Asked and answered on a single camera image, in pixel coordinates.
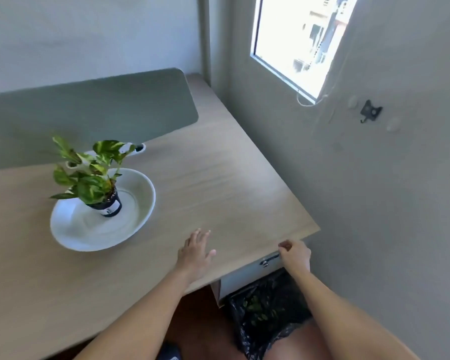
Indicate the person's left hand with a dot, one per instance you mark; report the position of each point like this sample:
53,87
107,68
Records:
191,256

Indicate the person's right hand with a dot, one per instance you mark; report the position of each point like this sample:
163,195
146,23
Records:
297,258

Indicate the person's right fingers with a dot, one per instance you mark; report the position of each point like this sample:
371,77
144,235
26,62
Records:
285,246

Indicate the person's left thumb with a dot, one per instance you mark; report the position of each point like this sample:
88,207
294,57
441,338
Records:
210,254

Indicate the person's left middle finger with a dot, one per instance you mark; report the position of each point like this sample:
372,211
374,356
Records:
197,235

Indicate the person's left forearm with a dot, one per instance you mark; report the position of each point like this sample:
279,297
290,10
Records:
142,318

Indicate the person's right forearm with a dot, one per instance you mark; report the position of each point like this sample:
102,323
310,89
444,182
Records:
345,318

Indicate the black trash bag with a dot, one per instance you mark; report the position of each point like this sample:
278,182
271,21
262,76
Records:
281,292

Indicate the white shallow bowl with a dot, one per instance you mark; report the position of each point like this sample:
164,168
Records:
135,206

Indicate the green leaves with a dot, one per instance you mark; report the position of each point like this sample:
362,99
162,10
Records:
258,311

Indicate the black plant pot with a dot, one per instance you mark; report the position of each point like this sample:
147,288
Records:
108,206

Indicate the person's leg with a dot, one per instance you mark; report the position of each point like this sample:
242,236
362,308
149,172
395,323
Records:
300,343

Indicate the dark shoe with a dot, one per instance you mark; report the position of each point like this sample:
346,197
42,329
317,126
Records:
168,353

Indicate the green variegated plant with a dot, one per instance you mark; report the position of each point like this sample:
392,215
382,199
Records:
92,183

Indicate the green desk divider panel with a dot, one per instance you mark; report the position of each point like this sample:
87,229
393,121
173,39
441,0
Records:
97,108

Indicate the window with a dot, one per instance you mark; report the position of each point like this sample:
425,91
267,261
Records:
296,37

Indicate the clear adhesive wall pad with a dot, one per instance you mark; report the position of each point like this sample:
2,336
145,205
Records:
352,101

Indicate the black wall hook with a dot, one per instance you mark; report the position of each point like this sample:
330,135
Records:
370,110

